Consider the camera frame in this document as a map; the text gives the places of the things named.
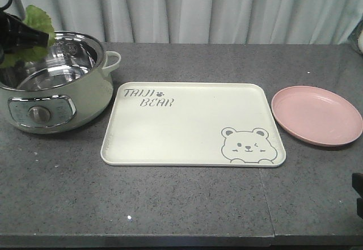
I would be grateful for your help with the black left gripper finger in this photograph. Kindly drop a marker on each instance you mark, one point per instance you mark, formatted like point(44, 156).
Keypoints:
point(16, 35)

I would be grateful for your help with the green lettuce leaf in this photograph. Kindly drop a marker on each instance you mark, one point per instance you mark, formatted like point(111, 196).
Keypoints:
point(39, 20)

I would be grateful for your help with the pink round plate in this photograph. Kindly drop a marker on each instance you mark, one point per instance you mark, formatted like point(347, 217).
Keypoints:
point(317, 116)

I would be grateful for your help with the cream bear serving tray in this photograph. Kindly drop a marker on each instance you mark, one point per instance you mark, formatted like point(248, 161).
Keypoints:
point(192, 124)

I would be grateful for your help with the light green electric cooking pot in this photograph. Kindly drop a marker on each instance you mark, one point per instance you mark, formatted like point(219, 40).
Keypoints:
point(66, 89)

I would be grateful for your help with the white rice cooker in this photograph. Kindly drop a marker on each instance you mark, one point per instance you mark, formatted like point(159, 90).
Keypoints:
point(355, 38)

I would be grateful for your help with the white pleated curtain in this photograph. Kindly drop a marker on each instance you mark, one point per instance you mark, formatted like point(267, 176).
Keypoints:
point(204, 21)

